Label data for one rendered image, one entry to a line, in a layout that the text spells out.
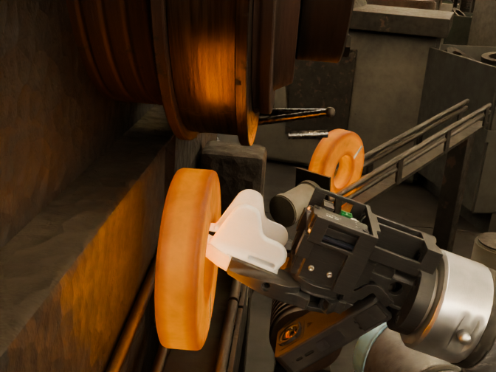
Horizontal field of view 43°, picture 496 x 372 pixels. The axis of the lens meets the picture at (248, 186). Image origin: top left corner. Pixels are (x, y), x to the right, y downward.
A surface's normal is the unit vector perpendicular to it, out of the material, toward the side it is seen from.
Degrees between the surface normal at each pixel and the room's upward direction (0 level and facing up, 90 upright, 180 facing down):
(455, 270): 30
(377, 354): 52
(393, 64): 90
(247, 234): 90
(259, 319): 0
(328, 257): 91
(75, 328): 90
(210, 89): 132
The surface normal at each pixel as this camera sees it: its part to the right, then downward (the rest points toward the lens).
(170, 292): -0.07, 0.21
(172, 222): -0.02, -0.46
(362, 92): -0.32, 0.30
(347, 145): 0.77, 0.26
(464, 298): 0.12, -0.23
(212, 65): -0.11, 0.80
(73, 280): 0.99, 0.09
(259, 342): 0.07, -0.94
